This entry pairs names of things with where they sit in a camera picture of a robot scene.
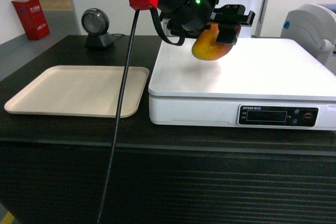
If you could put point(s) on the dark red yellow mango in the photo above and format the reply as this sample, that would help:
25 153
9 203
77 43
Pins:
207 48

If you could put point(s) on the black checkout counter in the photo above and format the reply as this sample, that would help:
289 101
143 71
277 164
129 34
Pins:
56 168

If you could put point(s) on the white label printer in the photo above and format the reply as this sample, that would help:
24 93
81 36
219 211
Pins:
312 26

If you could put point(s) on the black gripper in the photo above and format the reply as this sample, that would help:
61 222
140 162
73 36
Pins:
189 18

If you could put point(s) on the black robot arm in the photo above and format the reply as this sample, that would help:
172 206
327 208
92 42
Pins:
158 14

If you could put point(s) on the red fire extinguisher box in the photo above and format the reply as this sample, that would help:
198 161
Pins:
32 18

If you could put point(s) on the black barcode scanner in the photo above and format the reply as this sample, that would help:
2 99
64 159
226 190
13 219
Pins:
96 23

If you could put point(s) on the beige plastic tray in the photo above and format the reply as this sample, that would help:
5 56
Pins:
91 91

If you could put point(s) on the white checkout scale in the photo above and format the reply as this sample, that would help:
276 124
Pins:
260 83

